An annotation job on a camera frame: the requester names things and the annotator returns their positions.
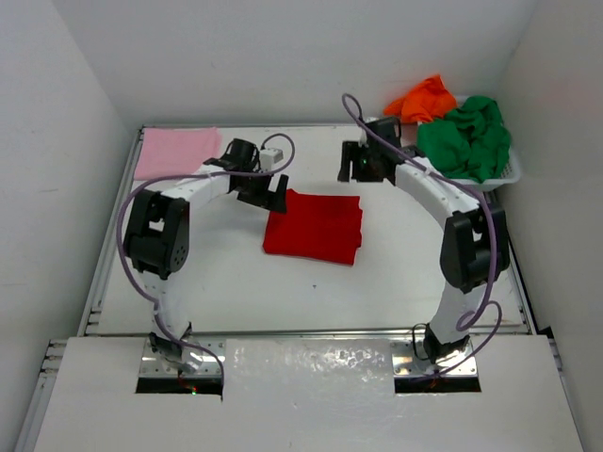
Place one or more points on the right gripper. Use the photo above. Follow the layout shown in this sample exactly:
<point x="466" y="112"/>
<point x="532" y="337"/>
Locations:
<point x="351" y="153"/>

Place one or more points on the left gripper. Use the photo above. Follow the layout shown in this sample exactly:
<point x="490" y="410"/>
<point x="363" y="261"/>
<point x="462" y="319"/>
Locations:
<point x="268" y="200"/>

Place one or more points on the red t-shirt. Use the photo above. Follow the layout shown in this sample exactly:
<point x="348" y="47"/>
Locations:
<point x="325" y="228"/>

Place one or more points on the pink t-shirt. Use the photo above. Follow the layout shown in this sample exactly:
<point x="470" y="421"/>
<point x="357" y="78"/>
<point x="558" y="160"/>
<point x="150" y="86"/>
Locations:
<point x="169" y="151"/>

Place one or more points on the green t-shirt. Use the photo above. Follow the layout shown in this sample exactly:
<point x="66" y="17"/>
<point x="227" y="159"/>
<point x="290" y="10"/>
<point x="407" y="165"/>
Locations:
<point x="427" y="142"/>

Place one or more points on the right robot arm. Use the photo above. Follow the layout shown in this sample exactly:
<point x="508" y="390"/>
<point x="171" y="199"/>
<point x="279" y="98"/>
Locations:
<point x="474" y="248"/>

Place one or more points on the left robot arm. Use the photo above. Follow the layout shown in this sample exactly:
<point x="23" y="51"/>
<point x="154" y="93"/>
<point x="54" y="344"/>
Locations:
<point x="153" y="233"/>

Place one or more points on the orange t-shirt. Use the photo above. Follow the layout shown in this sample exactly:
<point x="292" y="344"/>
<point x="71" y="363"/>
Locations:
<point x="425" y="102"/>

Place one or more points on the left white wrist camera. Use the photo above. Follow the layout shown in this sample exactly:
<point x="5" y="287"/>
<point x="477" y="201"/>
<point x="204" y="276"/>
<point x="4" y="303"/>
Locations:
<point x="270" y="158"/>

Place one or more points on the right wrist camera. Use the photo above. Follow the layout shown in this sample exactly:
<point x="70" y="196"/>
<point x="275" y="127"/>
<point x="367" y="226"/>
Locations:
<point x="388" y="128"/>

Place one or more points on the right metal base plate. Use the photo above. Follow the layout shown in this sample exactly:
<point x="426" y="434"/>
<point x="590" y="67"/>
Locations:
<point x="409" y="361"/>

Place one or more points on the metal base plate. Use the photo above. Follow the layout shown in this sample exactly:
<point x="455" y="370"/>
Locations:
<point x="163" y="359"/>
<point x="409" y="361"/>

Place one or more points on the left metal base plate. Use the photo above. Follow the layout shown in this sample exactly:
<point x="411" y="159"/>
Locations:
<point x="163" y="359"/>

